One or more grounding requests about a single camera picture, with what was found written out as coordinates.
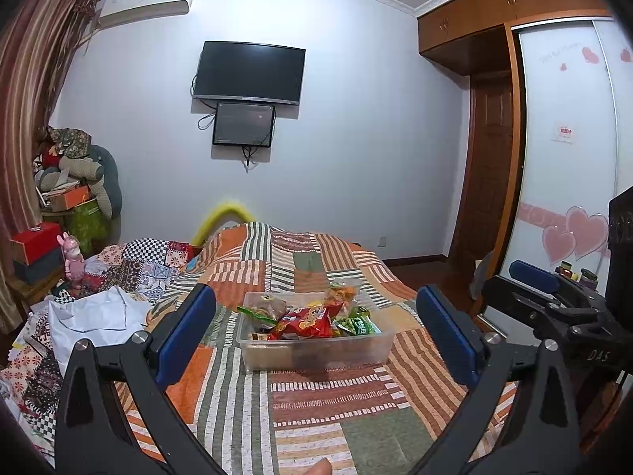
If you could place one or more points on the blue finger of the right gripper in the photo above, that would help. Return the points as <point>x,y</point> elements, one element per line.
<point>535,277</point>

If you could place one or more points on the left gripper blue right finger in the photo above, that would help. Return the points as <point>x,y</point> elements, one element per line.
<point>541,433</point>

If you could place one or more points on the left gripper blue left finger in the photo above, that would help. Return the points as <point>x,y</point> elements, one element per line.
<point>93,434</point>

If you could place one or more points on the green pea snack bag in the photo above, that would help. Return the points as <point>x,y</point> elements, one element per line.
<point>355,326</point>

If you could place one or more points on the orange fried snack bag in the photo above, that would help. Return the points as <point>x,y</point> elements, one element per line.
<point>339,299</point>

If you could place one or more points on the clear bag green label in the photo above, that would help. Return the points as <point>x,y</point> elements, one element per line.
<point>263,310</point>

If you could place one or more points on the red snack bag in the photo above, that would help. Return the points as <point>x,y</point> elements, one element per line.
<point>303,323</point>

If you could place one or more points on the left hand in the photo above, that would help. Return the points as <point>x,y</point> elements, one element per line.
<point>322,467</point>

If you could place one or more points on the wooden door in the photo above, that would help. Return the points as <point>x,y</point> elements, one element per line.
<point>487,171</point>

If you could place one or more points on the checkered patchwork quilt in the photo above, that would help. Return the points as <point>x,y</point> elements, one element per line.
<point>125,288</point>

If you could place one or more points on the white cloth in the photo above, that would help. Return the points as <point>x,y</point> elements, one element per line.
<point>106,318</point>

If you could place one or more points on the white wardrobe sliding door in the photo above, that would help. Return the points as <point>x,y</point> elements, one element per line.
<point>577,116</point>

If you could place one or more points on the patchwork striped bedspread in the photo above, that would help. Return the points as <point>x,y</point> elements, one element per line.
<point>366,405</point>

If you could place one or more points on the pink plush toy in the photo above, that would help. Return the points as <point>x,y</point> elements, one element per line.
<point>74,263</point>

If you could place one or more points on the clear plastic storage bin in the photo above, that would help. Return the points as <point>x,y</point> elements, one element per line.
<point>260,353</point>

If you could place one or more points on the red box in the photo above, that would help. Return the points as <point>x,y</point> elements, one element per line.
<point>30,245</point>

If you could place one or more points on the pile of clothes and boxes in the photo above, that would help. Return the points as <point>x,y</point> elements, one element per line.
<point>78,185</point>

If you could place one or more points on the striped brown curtain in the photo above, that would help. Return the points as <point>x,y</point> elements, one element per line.
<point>37,47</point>

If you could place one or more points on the white air conditioner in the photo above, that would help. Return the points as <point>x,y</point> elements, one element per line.
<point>121,12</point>

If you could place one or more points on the small black wall monitor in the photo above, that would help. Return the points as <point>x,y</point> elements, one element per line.
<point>243,125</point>

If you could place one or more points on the wall mounted black television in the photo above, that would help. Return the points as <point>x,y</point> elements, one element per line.
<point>244,71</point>

